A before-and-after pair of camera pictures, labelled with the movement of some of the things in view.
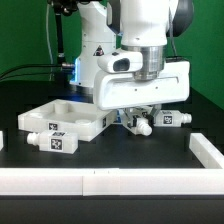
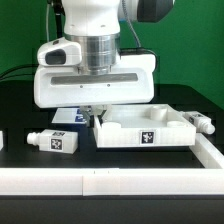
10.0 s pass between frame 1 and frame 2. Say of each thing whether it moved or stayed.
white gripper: moved
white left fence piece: stayed
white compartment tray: moved
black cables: stayed
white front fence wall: stayed
